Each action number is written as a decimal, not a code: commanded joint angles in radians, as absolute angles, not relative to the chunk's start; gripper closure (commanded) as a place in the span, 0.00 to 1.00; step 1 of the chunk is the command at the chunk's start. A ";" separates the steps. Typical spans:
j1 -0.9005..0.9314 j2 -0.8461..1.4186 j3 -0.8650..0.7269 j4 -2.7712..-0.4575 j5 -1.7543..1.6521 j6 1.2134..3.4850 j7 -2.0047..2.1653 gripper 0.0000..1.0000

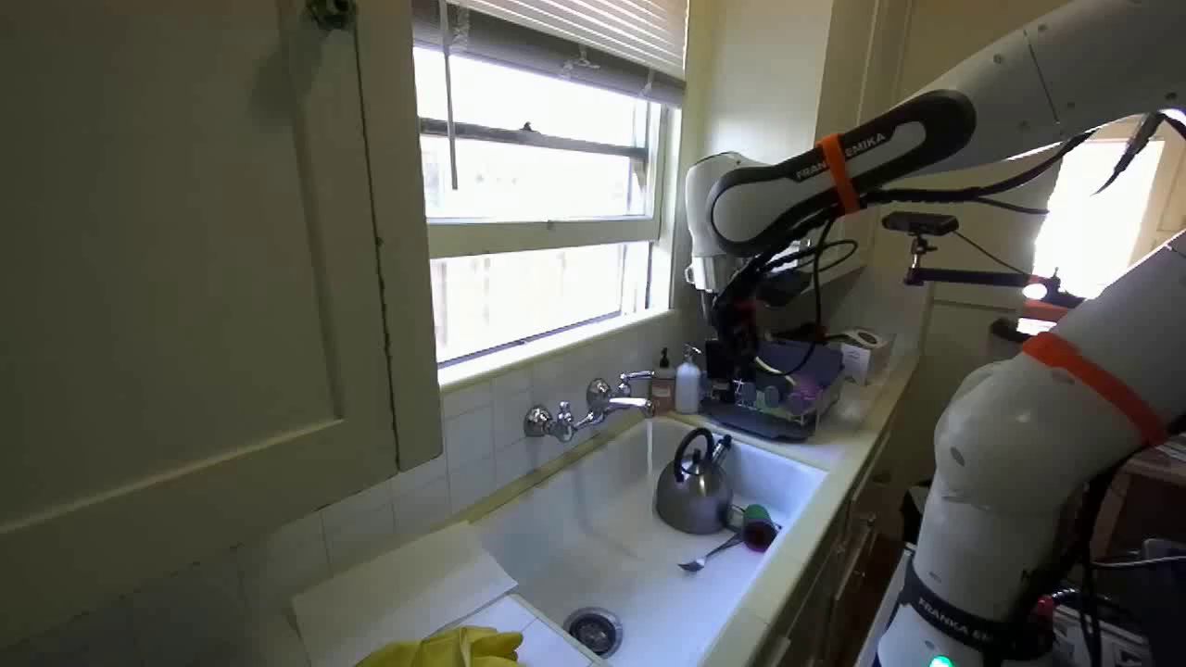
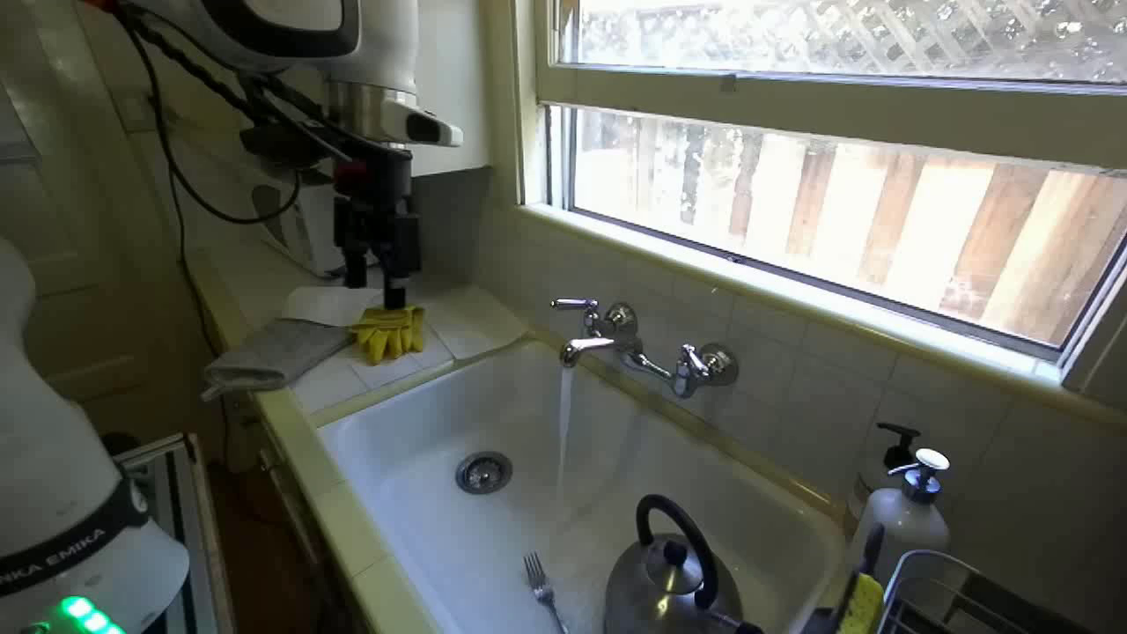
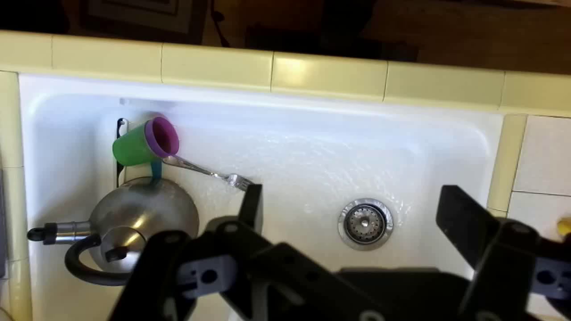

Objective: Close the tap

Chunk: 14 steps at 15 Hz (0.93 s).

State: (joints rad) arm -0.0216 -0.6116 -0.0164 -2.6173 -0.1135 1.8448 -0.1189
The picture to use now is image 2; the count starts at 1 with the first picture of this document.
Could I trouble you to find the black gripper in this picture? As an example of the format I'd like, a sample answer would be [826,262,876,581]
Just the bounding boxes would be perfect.
[333,147,421,308]

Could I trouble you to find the chrome wall tap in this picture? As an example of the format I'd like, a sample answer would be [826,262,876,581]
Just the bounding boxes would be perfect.
[549,293,743,401]

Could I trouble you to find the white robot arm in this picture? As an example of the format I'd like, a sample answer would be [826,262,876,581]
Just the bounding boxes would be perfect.
[0,0,461,634]

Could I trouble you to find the yellow rubber glove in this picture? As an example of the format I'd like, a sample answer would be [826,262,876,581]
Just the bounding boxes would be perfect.
[351,305,427,361]

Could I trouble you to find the grey folded cloth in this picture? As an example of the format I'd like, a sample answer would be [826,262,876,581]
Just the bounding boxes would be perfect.
[199,318,348,401]

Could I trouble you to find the metal sink drain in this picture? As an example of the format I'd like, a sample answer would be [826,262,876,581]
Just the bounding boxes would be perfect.
[455,450,514,497]

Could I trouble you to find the white kitchen sink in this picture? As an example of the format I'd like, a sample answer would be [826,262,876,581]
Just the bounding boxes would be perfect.
[319,340,840,634]

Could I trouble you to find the metal spoon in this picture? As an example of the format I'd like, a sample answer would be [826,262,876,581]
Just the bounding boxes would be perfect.
[525,552,568,634]

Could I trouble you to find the black pump bottle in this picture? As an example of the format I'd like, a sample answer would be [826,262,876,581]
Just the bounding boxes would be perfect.
[864,421,920,485]

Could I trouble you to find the white soap pump bottle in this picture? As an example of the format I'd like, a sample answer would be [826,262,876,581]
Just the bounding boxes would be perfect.
[845,446,952,581]

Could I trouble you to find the dish drying rack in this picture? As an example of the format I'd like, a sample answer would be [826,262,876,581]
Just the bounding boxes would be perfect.
[805,547,1096,634]

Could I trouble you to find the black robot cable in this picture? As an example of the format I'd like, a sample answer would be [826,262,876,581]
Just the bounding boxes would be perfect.
[108,0,357,356]

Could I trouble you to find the steel kettle black handle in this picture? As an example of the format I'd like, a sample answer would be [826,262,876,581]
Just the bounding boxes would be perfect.
[603,491,764,634]

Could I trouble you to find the window with white frame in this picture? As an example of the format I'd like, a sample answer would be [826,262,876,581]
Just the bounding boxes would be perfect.
[514,0,1127,392]

